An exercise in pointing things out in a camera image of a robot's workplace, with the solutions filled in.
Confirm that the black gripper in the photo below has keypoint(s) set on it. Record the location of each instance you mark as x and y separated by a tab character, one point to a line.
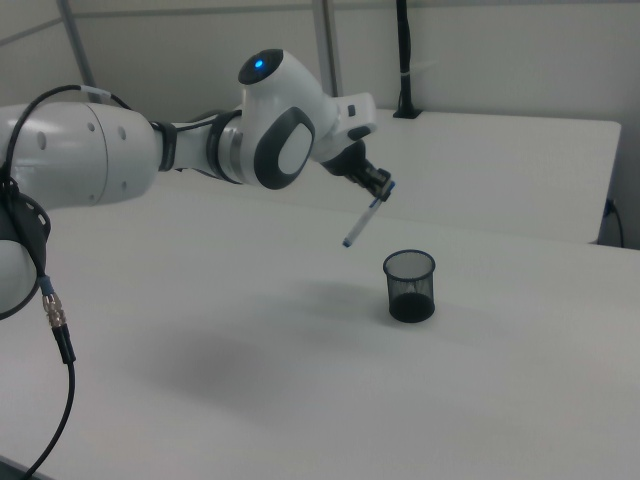
352	162

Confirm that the blue and white marker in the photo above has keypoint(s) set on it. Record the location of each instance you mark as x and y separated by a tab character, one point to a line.
361	225

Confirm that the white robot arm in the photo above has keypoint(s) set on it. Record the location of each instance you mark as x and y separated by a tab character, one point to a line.
75	150

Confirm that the black mesh pen cup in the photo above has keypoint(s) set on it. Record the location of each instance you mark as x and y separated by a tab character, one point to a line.
411	302

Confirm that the black clamp-on camera pole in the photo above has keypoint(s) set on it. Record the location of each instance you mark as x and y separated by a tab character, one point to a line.
404	60

